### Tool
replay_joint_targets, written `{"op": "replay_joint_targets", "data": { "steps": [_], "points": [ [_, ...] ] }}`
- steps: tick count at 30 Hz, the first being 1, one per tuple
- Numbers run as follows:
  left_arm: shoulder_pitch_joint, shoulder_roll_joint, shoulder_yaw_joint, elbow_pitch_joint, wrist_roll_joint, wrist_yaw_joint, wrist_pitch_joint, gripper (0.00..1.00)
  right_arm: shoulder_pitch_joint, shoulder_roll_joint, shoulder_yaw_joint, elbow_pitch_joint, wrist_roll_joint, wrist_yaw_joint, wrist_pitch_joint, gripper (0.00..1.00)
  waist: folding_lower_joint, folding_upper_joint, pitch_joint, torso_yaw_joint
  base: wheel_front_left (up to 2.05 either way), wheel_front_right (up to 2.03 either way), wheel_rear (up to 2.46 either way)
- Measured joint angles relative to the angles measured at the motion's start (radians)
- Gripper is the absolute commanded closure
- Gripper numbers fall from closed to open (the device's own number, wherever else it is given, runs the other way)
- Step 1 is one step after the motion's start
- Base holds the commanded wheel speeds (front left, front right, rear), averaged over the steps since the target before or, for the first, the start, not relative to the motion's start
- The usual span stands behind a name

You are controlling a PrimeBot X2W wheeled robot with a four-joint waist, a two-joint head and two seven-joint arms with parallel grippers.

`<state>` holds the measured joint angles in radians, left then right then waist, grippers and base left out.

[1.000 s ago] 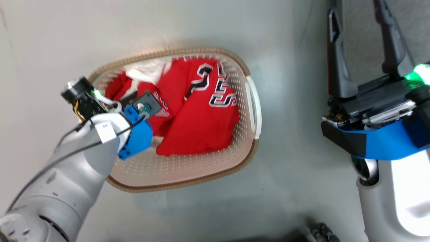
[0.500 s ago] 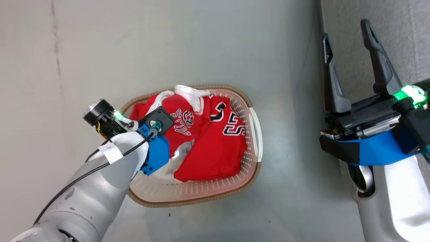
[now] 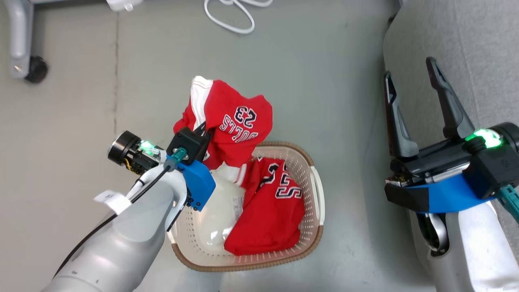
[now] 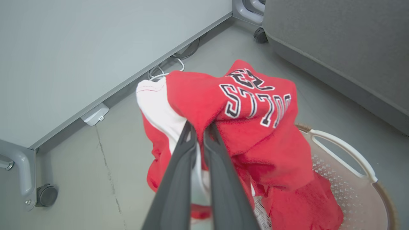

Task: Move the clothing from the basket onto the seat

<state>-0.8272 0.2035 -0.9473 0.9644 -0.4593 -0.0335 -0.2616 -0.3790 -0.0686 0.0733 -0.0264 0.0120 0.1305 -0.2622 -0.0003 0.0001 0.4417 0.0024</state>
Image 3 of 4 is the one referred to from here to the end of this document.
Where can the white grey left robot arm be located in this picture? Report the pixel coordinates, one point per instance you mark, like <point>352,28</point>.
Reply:
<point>121,251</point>

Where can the white garment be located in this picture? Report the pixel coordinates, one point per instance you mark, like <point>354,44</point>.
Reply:
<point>221,211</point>

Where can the right gripper with motor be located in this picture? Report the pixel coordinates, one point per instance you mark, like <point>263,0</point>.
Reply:
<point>438,160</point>

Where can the black caster wheel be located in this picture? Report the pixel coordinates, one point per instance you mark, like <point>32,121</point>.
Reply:
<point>37,69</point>

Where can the grey fabric sofa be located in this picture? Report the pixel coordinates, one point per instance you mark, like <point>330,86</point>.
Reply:
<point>478,48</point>

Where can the white tape tag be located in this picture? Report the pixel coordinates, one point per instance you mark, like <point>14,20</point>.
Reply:
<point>113,200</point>

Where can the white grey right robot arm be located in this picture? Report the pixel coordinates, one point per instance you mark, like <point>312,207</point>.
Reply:
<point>474,251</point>

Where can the blue left camera mount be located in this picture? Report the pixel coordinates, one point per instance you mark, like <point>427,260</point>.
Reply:
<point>198,182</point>

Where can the white power plug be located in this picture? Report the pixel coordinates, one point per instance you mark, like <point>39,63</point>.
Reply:
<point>121,4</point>

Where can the grey metal chair leg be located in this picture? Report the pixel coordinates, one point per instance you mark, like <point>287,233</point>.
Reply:
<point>18,36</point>

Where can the left gripper with motor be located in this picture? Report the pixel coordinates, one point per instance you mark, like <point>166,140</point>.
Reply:
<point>136,154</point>

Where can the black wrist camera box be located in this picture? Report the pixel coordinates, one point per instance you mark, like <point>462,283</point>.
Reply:
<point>494,170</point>
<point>186,144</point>

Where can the red Bulls 23 jersey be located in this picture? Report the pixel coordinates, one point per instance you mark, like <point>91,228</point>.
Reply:
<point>239,138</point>

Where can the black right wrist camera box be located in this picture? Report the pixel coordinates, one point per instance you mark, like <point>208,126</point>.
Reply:
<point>494,170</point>

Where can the blue right camera mount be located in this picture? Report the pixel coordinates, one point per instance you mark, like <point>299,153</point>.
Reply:
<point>450,198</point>

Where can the beige perforated laundry basket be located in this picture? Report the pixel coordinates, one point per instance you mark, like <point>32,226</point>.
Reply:
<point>298,160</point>

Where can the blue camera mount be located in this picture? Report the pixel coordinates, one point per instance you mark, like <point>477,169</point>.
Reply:
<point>198,182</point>
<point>450,198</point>

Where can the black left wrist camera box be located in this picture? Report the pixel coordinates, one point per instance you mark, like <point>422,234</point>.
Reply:
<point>186,144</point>

